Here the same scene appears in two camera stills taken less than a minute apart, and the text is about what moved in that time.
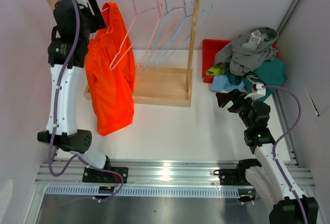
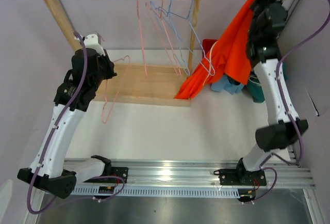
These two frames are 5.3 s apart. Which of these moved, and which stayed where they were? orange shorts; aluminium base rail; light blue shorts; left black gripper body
Moved: left black gripper body; orange shorts
Stayed: light blue shorts; aluminium base rail
